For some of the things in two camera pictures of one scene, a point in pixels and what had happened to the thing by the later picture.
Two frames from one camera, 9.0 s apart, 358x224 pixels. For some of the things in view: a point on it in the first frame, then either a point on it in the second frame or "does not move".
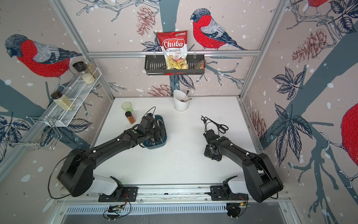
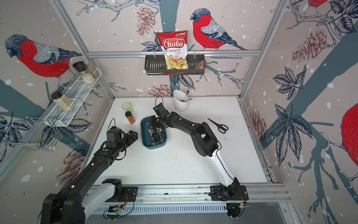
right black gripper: [206, 153] to [151, 123]
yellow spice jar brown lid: [63, 101] does not move
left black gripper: [155, 128] to [130, 139]
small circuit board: [116, 208] does not move
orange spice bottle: [131, 118] does not move
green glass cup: [127, 106] does not move
